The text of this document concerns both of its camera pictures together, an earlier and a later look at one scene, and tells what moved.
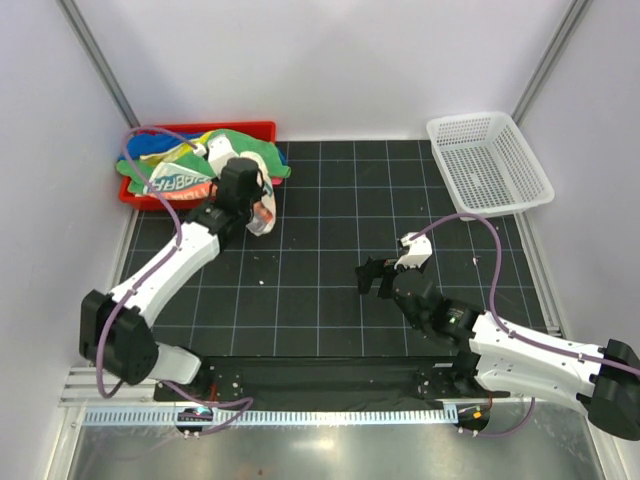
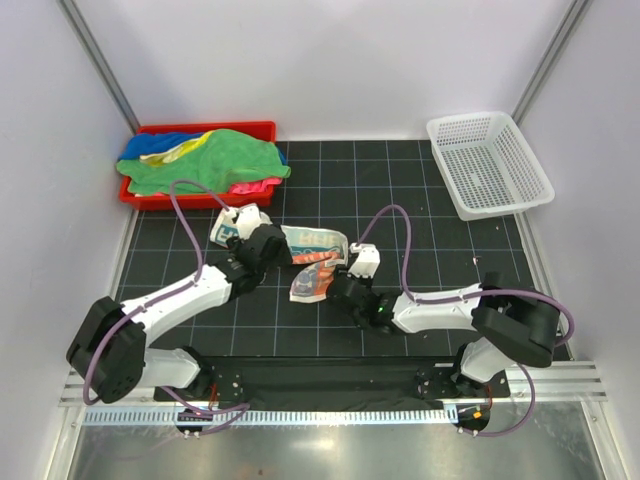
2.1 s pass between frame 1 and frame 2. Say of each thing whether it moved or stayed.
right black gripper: moved
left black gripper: moved
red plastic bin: stayed
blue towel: stayed
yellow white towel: stayed
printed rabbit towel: moved
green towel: stayed
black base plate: stayed
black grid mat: stayed
